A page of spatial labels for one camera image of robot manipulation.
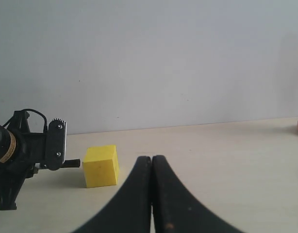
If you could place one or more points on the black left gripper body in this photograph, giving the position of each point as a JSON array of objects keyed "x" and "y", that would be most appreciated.
[{"x": 30, "y": 147}]

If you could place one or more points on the yellow foam cube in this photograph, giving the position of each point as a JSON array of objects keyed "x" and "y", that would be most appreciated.
[{"x": 100, "y": 166}]

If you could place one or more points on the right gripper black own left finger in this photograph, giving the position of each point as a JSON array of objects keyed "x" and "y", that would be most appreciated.
[{"x": 129, "y": 210}]

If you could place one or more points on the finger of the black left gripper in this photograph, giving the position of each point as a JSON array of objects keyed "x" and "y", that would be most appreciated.
[{"x": 12, "y": 177}]

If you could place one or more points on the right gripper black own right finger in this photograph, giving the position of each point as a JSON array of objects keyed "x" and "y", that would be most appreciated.
[{"x": 175, "y": 209}]

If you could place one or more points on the black and white marker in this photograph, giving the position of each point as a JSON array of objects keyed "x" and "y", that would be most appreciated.
[{"x": 74, "y": 163}]

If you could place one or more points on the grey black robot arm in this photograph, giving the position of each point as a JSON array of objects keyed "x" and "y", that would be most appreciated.
[{"x": 151, "y": 196}]

